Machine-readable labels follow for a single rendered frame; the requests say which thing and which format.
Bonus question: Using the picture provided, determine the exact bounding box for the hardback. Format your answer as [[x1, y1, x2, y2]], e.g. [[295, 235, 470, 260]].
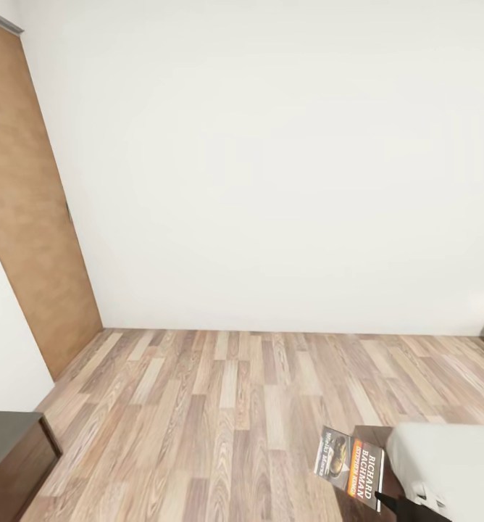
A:
[[314, 426, 385, 514]]

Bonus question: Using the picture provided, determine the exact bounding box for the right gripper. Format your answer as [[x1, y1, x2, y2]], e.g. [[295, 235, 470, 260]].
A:
[[375, 491, 452, 522]]

